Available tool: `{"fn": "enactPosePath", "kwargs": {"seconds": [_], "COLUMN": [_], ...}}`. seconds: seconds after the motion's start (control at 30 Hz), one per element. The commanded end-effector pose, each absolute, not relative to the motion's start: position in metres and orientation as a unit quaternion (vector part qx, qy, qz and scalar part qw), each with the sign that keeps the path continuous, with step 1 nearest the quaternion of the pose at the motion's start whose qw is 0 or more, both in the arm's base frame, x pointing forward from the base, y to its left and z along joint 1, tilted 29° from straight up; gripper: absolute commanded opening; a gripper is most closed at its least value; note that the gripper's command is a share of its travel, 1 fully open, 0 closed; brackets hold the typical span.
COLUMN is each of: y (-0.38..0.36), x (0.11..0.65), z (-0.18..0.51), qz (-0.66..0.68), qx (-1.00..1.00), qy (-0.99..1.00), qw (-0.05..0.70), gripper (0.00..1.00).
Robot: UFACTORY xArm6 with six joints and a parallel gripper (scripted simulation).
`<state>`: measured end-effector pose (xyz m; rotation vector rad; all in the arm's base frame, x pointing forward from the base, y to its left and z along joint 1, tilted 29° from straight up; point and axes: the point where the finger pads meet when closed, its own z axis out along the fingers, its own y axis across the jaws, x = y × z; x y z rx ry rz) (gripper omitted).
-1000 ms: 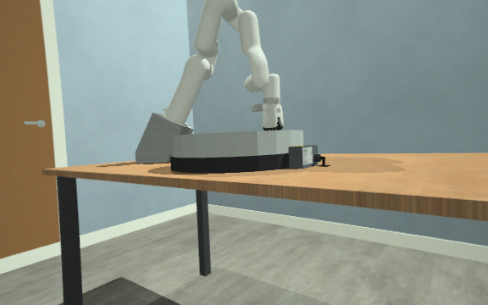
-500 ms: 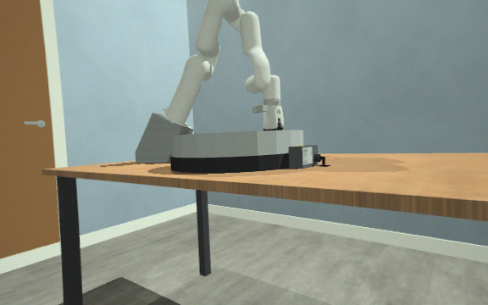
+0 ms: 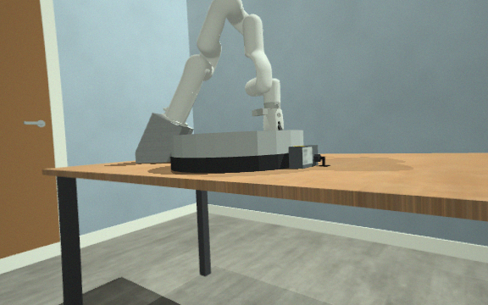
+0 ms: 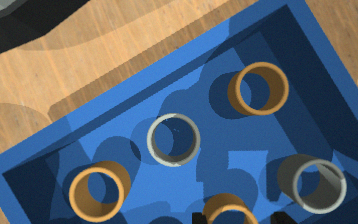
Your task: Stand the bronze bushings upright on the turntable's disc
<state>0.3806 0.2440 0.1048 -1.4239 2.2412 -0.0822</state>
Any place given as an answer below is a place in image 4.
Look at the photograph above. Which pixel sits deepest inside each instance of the bronze bushing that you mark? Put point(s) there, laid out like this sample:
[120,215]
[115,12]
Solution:
[276,80]
[226,201]
[85,205]

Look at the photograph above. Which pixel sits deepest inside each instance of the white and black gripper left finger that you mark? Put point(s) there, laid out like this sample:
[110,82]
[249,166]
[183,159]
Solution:
[198,218]

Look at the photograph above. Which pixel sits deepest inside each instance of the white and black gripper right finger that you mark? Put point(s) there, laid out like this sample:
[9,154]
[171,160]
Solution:
[281,217]

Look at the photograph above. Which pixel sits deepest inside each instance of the blue tray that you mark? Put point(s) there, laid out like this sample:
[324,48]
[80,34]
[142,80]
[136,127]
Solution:
[238,154]

